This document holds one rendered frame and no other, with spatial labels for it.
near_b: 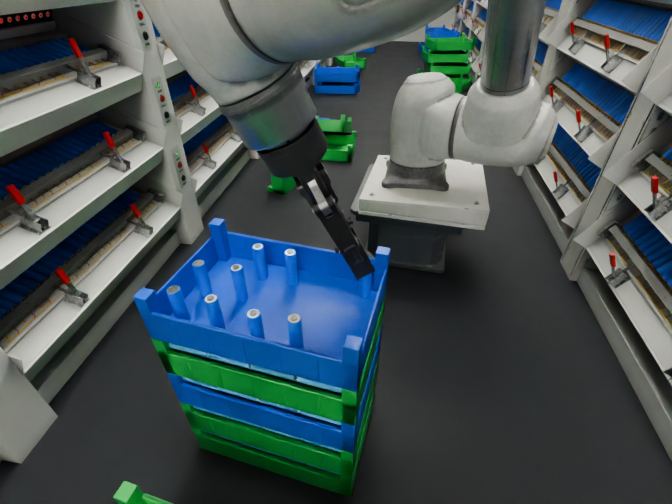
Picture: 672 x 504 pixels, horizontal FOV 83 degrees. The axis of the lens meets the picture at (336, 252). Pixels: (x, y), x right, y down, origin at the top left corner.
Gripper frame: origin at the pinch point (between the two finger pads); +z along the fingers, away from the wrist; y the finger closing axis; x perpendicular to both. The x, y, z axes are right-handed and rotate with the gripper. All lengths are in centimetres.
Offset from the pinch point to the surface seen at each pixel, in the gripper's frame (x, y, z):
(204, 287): 22.7, 4.7, -3.8
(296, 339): 11.4, -9.2, 0.5
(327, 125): -11, 135, 36
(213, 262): 22.6, 13.0, -1.9
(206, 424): 36.7, -3.0, 16.3
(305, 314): 10.8, -2.1, 4.4
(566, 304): -42, 16, 65
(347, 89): -40, 233, 59
